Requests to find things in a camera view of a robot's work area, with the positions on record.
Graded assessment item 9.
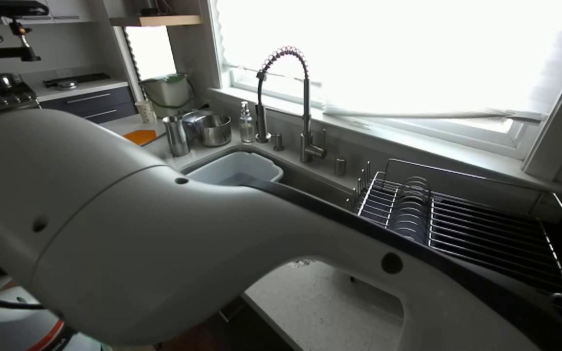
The spring neck kitchen faucet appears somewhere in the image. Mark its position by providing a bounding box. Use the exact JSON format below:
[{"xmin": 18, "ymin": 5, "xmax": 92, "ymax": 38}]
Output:
[{"xmin": 254, "ymin": 46, "xmax": 330, "ymax": 166}]

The orange cloth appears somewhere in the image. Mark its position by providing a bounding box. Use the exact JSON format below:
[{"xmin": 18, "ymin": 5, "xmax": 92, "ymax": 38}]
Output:
[{"xmin": 123, "ymin": 127, "xmax": 160, "ymax": 149}]

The clear soap bottle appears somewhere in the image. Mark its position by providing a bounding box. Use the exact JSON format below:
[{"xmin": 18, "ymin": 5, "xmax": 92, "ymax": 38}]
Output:
[{"xmin": 236, "ymin": 100, "xmax": 260, "ymax": 147}]

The grey drawer cabinet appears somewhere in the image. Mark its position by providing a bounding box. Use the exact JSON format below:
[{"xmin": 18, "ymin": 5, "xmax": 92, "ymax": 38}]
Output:
[{"xmin": 35, "ymin": 83, "xmax": 139, "ymax": 127}]

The metal pot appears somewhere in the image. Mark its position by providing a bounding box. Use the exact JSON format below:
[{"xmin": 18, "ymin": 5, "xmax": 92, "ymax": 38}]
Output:
[{"xmin": 197, "ymin": 112, "xmax": 234, "ymax": 149}]

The wooden wall shelf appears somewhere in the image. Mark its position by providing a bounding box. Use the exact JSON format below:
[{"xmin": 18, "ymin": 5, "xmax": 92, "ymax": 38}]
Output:
[{"xmin": 107, "ymin": 12, "xmax": 205, "ymax": 30}]

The metal wire dishrack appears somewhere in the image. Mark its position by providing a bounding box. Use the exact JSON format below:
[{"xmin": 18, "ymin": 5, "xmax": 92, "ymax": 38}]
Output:
[{"xmin": 355, "ymin": 157, "xmax": 562, "ymax": 340}]

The white plastic wash tub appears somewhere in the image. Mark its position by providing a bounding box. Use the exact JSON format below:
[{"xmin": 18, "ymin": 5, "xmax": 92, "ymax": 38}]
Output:
[{"xmin": 185, "ymin": 149, "xmax": 287, "ymax": 192}]

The tall metal jug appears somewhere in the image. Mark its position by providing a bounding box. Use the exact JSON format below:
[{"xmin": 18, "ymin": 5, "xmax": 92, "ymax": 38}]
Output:
[{"xmin": 160, "ymin": 114, "xmax": 193, "ymax": 159}]

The stainless steel sink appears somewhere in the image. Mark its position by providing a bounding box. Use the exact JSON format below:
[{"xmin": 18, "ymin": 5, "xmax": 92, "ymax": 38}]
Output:
[{"xmin": 178, "ymin": 141, "xmax": 375, "ymax": 211}]

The white bin with green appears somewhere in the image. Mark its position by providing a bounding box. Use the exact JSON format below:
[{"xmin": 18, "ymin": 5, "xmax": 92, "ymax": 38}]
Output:
[{"xmin": 139, "ymin": 71, "xmax": 195, "ymax": 112}]

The dark base cabinet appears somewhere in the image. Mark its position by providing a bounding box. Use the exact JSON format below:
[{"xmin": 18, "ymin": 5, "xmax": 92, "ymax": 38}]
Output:
[{"xmin": 211, "ymin": 295, "xmax": 289, "ymax": 351}]

